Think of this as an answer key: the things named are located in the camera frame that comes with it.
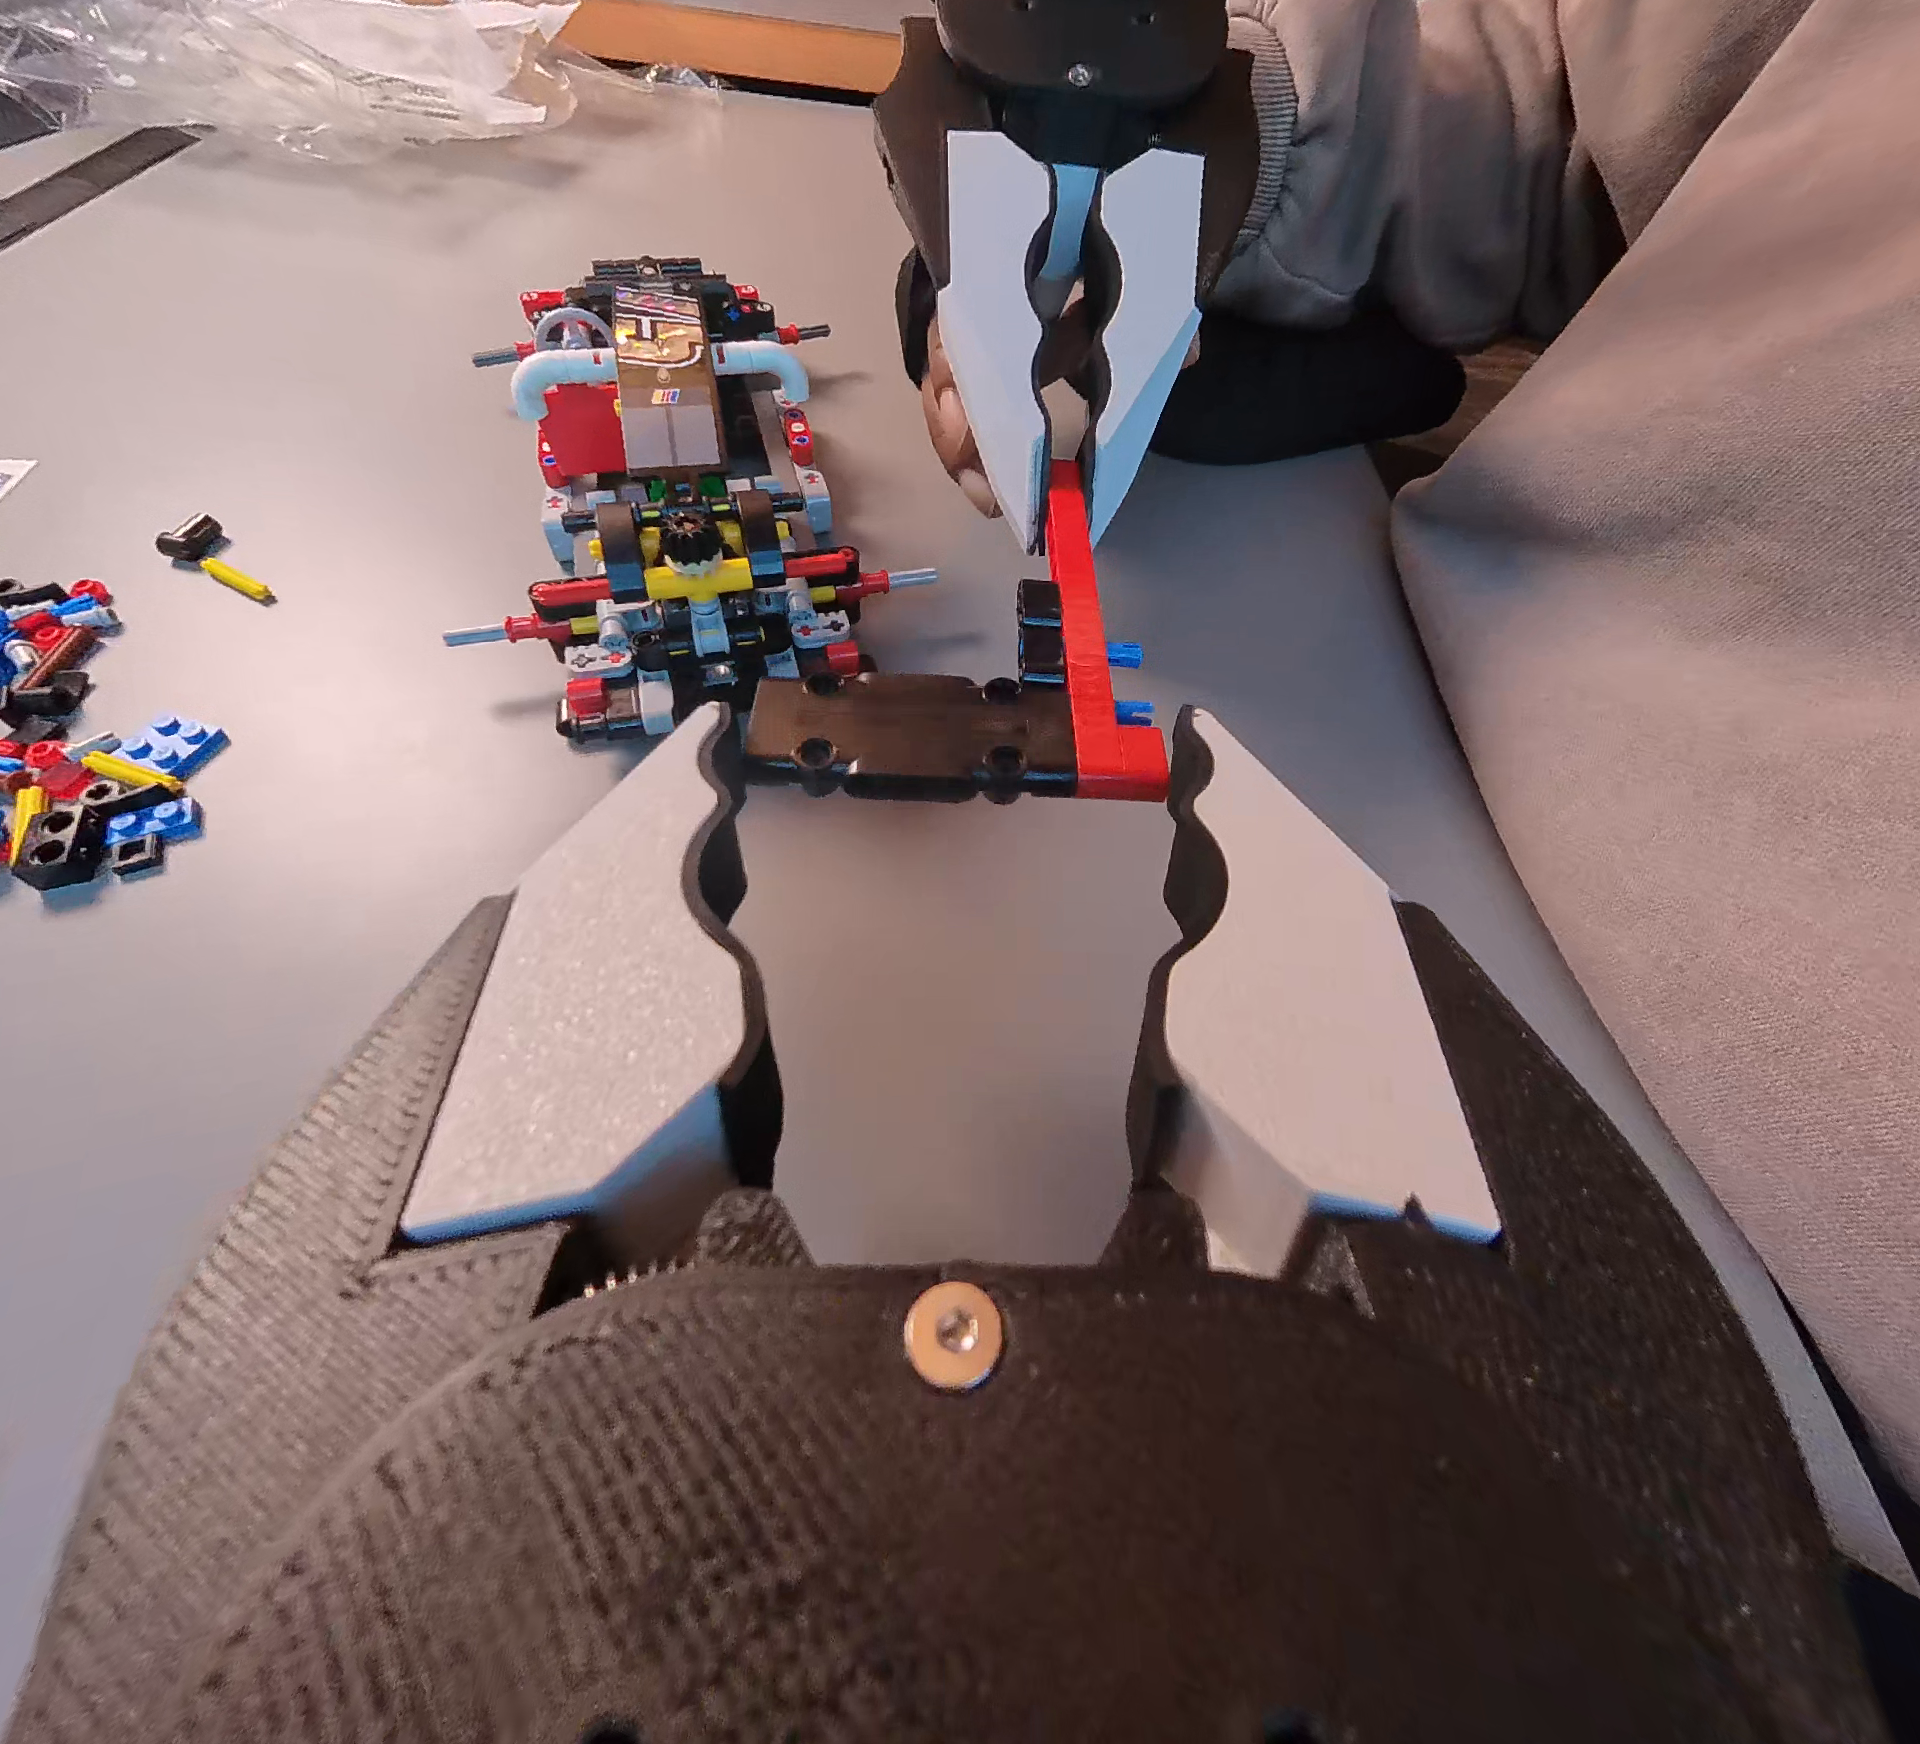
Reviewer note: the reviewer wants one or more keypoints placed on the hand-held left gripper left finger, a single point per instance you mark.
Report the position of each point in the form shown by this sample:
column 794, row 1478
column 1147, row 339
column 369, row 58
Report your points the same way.
column 600, row 1023

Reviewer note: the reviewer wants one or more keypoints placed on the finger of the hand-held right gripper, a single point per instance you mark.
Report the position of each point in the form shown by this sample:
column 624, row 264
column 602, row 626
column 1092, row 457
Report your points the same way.
column 990, row 274
column 1163, row 274

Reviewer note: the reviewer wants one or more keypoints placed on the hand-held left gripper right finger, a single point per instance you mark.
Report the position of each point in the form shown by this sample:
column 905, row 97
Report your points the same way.
column 1320, row 1023

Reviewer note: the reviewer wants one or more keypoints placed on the red black lego beam assembly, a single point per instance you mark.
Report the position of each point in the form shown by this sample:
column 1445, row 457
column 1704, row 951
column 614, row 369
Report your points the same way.
column 1072, row 602

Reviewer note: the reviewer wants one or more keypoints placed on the lego race car model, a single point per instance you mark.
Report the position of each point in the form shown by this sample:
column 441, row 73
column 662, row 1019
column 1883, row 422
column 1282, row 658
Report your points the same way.
column 659, row 423

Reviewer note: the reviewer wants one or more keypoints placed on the yellow lego axle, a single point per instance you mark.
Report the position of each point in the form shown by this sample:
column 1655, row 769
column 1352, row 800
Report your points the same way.
column 239, row 580

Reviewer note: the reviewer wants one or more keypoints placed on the pile of mixed lego pieces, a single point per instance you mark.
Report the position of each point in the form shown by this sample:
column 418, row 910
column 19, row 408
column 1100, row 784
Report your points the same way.
column 91, row 753

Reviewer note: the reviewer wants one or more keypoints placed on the black lego connector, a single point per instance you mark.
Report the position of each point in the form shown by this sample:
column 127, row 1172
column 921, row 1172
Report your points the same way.
column 192, row 537

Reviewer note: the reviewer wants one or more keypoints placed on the person's right hand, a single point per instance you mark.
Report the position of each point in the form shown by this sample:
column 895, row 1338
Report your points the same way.
column 961, row 423

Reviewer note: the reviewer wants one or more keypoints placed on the clear plastic bag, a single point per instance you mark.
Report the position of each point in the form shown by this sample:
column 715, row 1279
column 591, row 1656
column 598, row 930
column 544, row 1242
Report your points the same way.
column 299, row 19

